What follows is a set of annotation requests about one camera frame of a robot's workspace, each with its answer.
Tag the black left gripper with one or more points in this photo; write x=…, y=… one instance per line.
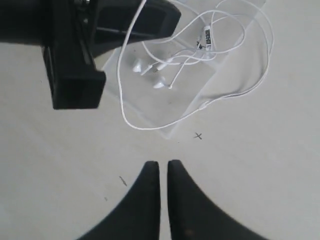
x=74, y=81

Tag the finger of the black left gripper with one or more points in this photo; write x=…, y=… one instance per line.
x=111, y=20

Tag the white wired earphones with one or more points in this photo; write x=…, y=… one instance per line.
x=269, y=48

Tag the clear plastic storage case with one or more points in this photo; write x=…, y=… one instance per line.
x=158, y=94

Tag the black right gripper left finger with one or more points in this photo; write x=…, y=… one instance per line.
x=138, y=214

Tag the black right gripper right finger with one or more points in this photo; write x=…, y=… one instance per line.
x=193, y=216

